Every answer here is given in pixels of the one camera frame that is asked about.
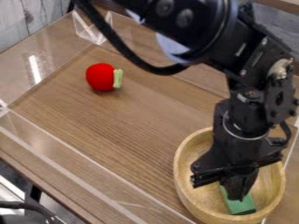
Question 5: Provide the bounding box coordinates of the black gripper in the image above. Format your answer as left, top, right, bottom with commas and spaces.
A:
190, 99, 292, 200

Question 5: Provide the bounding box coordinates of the green rectangular foam stick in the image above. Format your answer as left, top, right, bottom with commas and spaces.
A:
218, 186, 257, 215

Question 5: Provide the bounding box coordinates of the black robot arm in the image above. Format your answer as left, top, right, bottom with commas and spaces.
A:
116, 0, 299, 200

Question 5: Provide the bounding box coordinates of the brown wooden bowl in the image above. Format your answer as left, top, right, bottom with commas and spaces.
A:
172, 126, 286, 224

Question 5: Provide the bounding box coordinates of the small light green block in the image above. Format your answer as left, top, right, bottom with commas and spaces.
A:
113, 69, 124, 88

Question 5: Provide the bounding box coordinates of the red ball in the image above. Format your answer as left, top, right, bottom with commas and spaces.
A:
85, 63, 114, 91

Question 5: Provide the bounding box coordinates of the black stand under table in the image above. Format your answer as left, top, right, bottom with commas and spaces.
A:
0, 176, 65, 224

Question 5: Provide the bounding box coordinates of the black cable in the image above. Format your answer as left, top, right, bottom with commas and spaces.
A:
74, 0, 196, 76

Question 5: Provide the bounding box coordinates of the clear acrylic front wall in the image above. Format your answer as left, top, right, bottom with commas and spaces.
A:
0, 102, 194, 224

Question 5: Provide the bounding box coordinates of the clear acrylic corner bracket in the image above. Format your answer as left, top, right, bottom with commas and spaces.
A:
70, 11, 106, 46

